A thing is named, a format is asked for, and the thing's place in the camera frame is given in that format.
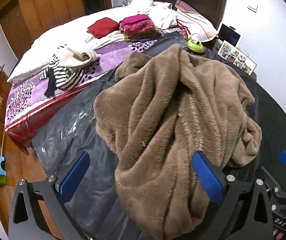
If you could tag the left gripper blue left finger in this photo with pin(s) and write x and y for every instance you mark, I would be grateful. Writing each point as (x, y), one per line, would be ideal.
(26, 219)

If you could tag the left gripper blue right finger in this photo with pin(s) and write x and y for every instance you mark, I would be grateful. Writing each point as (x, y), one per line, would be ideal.
(244, 210)

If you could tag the brown fleece garment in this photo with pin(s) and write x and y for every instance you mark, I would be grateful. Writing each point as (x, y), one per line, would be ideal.
(162, 110)

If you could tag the magenta folded clothes stack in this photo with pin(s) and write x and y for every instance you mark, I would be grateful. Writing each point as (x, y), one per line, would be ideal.
(137, 27)

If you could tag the person's hand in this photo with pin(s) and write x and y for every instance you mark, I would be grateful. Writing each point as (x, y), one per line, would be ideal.
(277, 234)

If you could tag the black plastic sheet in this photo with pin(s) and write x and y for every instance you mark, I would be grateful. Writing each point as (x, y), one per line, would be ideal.
(94, 204)

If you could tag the white tablet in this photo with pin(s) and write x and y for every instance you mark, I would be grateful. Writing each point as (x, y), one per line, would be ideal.
(229, 34)

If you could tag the green toy iron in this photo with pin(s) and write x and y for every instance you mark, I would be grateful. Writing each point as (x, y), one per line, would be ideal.
(194, 44)

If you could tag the striped black white garment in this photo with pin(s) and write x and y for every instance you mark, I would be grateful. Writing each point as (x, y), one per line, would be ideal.
(59, 77)

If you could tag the pink striped pillow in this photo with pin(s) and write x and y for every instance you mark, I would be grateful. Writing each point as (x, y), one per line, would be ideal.
(195, 24)

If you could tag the cream folded towel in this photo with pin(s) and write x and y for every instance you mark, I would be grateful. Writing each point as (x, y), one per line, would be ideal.
(76, 55)

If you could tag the white crumpled garment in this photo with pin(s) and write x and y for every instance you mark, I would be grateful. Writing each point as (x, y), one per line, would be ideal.
(161, 14)

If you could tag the white quilt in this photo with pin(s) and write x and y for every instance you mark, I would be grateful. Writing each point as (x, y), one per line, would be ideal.
(73, 33)

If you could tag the red folded garment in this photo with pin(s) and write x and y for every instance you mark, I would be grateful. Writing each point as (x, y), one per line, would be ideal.
(103, 27)

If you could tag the brown wooden wardrobe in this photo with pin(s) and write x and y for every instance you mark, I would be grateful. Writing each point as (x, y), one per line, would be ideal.
(23, 21)

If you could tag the photo collage frame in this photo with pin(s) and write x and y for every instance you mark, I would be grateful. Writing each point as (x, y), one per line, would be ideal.
(233, 55)

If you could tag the white wall switch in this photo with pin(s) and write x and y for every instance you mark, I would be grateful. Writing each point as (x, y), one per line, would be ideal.
(253, 7)

